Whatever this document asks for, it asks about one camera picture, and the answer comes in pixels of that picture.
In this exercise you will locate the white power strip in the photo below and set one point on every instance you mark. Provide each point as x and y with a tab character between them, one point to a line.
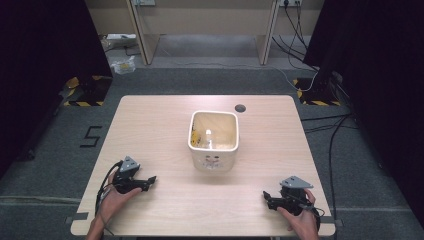
120	36

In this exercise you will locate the dark round table grommet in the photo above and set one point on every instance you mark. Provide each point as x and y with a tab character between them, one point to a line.
240	108

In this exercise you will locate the white square bin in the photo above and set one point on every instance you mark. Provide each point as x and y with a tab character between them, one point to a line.
213	156

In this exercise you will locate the black curtain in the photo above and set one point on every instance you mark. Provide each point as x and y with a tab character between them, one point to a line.
43	66
383	83

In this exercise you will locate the white wall socket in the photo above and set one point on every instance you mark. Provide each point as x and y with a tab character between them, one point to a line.
290	2

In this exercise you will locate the person's left hand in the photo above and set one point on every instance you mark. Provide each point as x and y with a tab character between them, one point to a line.
111	201

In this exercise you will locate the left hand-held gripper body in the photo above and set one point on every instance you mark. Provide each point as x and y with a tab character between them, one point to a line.
126	181

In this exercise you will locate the light wooden desk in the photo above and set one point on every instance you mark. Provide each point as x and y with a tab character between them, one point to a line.
206	20

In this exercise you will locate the clear plastic bag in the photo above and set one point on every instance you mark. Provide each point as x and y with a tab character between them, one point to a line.
123	66

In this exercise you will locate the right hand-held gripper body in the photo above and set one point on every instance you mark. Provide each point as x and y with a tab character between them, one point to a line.
294	200

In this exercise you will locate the person's right hand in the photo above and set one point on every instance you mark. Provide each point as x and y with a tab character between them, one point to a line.
305	223

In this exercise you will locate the striped black stand base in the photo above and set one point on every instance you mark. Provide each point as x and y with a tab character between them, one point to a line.
316	95
90	91

